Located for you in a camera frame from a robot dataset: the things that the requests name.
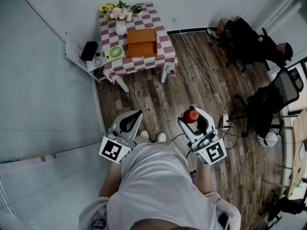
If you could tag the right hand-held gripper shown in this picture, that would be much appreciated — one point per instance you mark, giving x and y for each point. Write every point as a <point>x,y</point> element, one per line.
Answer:
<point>212,152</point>

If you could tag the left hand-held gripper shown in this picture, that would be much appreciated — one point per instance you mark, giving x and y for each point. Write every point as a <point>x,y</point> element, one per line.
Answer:
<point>112,150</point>

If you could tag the red apple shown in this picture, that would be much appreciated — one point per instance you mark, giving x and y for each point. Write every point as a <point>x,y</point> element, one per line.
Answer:
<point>190,115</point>

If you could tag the orange wooden box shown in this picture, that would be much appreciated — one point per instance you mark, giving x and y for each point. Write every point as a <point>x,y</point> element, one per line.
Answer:
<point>141,43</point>

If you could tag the person's left forearm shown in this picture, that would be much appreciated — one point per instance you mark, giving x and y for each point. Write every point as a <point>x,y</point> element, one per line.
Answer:
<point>112,181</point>

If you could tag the person's right forearm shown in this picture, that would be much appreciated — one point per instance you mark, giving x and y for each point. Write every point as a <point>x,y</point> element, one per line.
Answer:
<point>204,178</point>

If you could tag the black device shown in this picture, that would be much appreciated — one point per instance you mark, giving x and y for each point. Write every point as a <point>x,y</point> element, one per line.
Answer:
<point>88,51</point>

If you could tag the person's left white shoe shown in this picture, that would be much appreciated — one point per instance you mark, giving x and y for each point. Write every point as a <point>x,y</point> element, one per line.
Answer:
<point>144,133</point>

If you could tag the person's white shoe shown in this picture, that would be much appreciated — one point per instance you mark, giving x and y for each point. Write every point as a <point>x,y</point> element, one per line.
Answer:
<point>144,133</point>
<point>161,136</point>

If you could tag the white power strip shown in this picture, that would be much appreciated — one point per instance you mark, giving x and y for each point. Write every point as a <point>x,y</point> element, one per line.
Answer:
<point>225,122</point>

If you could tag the person's right white shoe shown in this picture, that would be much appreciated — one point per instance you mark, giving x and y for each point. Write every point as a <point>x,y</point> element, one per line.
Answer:
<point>161,136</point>

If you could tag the white helmet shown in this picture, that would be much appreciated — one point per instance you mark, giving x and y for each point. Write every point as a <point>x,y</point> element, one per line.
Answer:
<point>267,138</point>

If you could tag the green desk fan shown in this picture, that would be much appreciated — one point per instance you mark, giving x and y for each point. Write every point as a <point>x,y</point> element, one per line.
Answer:
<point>115,53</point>

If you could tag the black mesh office chair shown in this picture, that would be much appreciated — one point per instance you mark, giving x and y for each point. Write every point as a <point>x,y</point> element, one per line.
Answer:
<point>266,104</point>

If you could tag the person's grey t-shirt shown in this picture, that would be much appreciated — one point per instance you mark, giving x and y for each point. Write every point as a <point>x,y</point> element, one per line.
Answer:
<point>158,188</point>

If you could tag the black swivel chair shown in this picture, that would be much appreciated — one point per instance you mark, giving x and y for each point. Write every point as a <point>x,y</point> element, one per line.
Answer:
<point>236,56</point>

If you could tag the white side shelf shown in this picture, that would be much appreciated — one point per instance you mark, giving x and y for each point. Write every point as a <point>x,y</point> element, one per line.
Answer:
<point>74,54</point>

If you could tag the table with checkered tablecloth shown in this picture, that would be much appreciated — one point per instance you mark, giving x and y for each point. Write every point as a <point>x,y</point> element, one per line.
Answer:
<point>163,42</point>

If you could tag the light wooden desk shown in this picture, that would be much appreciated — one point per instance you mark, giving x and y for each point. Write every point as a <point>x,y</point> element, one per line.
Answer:
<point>299,150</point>

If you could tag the pink and white flower bouquet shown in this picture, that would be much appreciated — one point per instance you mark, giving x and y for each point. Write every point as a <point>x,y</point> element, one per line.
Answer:
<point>120,13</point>

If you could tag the small purple flower pot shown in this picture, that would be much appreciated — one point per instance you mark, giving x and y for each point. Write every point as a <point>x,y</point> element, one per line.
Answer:
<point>137,8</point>

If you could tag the sunflower bunch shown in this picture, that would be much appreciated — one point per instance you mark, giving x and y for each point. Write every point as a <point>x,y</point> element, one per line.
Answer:
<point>106,8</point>

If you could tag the white wall outlet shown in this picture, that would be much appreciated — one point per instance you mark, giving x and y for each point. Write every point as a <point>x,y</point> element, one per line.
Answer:
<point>175,19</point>

